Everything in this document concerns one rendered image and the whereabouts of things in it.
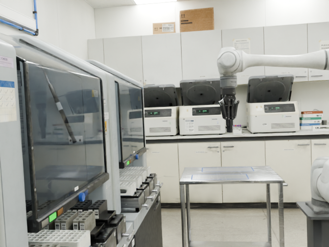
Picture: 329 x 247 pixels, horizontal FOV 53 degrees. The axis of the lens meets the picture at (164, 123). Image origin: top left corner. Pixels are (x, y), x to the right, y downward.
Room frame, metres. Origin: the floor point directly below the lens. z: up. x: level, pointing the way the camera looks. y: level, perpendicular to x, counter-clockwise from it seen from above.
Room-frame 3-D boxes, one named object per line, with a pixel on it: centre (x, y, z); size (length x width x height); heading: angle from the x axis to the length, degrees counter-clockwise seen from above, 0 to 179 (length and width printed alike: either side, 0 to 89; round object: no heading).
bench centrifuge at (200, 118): (4.30, -0.49, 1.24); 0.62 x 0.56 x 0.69; 173
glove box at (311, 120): (4.26, -1.86, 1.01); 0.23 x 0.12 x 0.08; 81
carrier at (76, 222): (1.22, 0.32, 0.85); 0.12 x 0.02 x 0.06; 172
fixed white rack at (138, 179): (1.93, 0.30, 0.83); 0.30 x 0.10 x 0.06; 82
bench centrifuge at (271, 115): (4.18, -1.33, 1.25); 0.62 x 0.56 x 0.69; 172
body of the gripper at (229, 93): (1.78, -0.35, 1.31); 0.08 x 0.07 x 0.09; 119
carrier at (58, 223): (1.23, 0.39, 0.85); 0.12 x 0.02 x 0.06; 172
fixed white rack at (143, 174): (2.08, 0.28, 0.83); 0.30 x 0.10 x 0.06; 82
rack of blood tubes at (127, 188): (1.78, 0.32, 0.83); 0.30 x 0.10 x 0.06; 82
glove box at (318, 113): (4.25, -1.89, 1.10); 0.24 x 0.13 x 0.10; 81
